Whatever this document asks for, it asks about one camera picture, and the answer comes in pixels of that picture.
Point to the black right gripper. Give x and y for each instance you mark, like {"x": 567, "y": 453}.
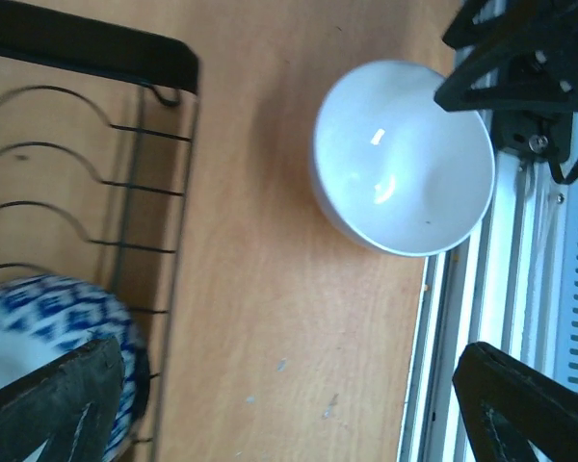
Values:
{"x": 523, "y": 59}

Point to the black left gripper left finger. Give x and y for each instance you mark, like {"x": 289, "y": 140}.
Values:
{"x": 66, "y": 408}

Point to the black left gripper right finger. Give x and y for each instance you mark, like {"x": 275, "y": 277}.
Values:
{"x": 509, "y": 409}

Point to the red white patterned bowl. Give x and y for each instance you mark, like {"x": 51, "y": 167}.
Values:
{"x": 45, "y": 316}

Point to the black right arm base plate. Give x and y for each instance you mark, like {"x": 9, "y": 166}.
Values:
{"x": 533, "y": 136}

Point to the aluminium rail frame front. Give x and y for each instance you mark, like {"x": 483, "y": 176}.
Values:
{"x": 501, "y": 286}

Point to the black wire dish rack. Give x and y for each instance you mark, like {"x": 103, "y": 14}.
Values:
{"x": 97, "y": 126}

